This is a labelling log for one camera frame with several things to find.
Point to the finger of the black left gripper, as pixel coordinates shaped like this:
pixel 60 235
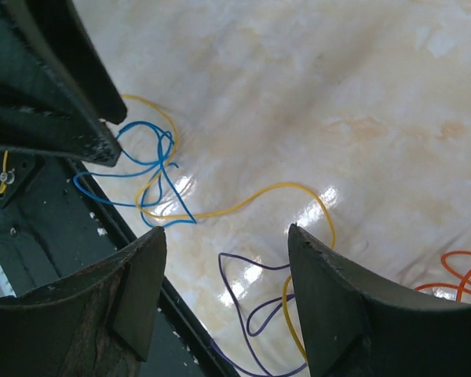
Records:
pixel 61 26
pixel 42 111

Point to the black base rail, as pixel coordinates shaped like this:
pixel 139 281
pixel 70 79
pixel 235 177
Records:
pixel 49 231

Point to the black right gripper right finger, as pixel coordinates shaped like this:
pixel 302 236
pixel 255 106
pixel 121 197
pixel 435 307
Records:
pixel 357 323

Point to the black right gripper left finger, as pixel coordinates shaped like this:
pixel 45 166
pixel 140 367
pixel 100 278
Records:
pixel 95 322

